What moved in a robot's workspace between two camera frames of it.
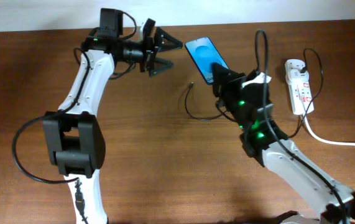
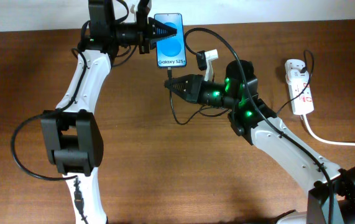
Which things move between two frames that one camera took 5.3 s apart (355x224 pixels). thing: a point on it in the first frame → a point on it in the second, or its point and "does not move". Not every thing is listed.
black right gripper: x=230 y=79 → x=193 y=91
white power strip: x=299 y=83 does not move
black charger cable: x=304 y=111 → x=189 y=120
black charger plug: x=303 y=70 does not move
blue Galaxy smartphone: x=204 y=54 → x=171 y=51
